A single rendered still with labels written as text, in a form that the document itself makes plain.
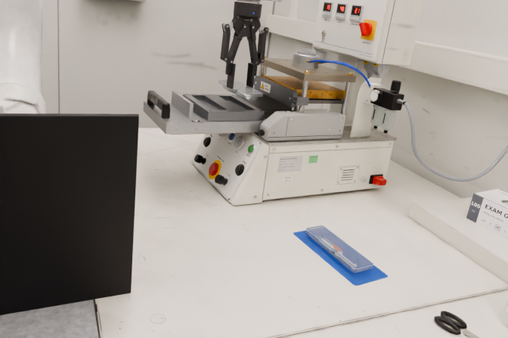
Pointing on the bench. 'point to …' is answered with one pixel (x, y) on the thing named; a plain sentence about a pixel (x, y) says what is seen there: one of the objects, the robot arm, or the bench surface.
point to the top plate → (311, 68)
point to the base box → (313, 170)
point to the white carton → (490, 211)
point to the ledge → (463, 233)
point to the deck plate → (330, 139)
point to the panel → (227, 160)
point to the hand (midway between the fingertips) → (240, 76)
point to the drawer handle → (159, 103)
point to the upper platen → (317, 94)
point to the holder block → (224, 107)
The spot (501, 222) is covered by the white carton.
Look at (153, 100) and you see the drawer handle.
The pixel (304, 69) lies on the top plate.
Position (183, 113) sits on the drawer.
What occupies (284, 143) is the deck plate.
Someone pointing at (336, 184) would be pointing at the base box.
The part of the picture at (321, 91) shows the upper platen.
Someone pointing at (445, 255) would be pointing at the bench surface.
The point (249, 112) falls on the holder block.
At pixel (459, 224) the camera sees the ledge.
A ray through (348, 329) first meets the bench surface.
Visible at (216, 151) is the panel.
